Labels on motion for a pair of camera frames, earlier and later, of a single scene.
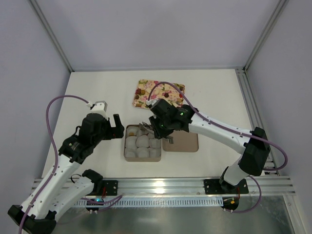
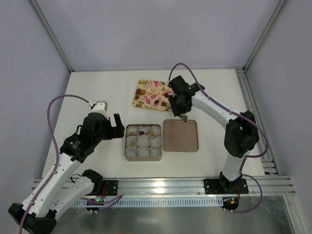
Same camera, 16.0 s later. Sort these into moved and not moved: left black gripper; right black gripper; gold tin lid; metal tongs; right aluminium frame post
Moved: right black gripper; metal tongs
Not moved: right aluminium frame post; left black gripper; gold tin lid
